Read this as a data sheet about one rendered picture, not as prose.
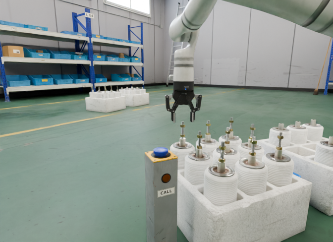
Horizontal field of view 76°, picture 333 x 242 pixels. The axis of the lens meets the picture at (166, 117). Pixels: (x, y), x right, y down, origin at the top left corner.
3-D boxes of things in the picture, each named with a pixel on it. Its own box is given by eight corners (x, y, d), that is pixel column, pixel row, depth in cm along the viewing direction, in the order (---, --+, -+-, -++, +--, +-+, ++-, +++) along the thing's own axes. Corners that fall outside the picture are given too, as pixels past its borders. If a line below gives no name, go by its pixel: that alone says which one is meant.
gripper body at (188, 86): (173, 79, 73) (173, 106, 75) (197, 79, 74) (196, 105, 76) (170, 79, 80) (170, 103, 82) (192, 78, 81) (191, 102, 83)
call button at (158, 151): (170, 157, 56) (170, 150, 56) (156, 160, 55) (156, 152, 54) (164, 152, 60) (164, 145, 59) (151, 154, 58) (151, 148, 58)
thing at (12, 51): (24, 57, 401) (23, 46, 397) (9, 56, 382) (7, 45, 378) (18, 58, 419) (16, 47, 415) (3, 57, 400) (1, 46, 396)
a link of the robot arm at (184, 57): (194, 66, 81) (172, 66, 79) (195, 23, 77) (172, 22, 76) (201, 66, 74) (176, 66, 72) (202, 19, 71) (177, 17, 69)
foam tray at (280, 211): (305, 230, 73) (312, 182, 69) (211, 274, 57) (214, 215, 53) (228, 179, 107) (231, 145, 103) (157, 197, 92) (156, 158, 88)
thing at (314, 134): (322, 158, 115) (328, 126, 111) (310, 161, 112) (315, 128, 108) (305, 152, 124) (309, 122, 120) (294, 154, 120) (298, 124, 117)
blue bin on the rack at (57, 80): (46, 84, 481) (44, 74, 476) (62, 83, 511) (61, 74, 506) (57, 85, 452) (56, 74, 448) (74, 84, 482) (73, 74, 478)
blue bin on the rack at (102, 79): (83, 82, 553) (83, 74, 549) (96, 82, 584) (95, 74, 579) (95, 83, 525) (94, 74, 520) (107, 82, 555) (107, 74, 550)
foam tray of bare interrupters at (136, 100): (149, 103, 357) (149, 92, 353) (133, 106, 325) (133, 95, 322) (132, 101, 378) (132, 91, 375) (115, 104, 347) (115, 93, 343)
